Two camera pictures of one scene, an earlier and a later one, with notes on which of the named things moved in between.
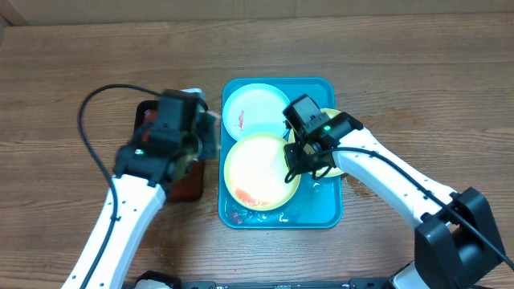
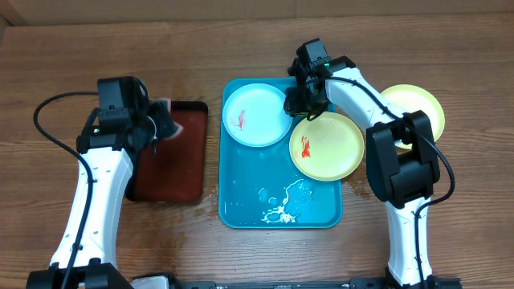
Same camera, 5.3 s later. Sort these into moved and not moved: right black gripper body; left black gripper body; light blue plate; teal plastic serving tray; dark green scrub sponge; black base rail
Moved: left black gripper body; right black gripper body; dark green scrub sponge
Not moved: light blue plate; black base rail; teal plastic serving tray
